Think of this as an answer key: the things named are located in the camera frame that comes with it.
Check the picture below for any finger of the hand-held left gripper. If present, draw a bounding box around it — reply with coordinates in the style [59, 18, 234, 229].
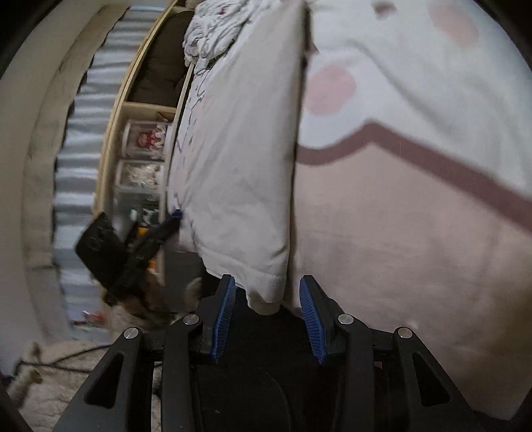
[141, 210, 184, 247]

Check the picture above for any wooden shelf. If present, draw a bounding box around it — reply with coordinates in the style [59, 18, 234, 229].
[93, 0, 196, 217]

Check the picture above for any brown white fluffy item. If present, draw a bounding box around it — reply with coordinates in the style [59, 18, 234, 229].
[104, 278, 204, 329]

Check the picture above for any crumpled white garment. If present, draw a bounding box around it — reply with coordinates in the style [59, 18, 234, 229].
[183, 0, 254, 71]

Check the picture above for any pink printed blanket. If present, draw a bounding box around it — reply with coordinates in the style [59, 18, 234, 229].
[291, 0, 532, 420]

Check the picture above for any clear box with red items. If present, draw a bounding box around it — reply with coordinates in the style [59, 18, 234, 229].
[122, 120, 173, 161]

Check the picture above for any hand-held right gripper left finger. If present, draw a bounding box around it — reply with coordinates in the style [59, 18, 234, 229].
[54, 274, 237, 432]

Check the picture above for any beige garment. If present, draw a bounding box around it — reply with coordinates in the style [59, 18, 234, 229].
[166, 0, 308, 314]

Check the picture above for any pale grey curtain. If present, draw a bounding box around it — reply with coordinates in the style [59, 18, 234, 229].
[52, 6, 167, 325]

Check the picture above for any black cable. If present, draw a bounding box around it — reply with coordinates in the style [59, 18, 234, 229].
[17, 345, 109, 370]

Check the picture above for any clear box with white items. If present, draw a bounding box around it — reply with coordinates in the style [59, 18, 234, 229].
[114, 160, 167, 198]

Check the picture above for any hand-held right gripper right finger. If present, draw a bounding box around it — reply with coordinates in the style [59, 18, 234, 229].
[299, 274, 485, 432]

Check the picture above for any shaggy beige rug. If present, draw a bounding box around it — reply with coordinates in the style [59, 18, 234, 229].
[6, 307, 167, 432]

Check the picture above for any brown cloth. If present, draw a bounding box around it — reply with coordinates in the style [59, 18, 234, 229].
[131, 10, 194, 106]

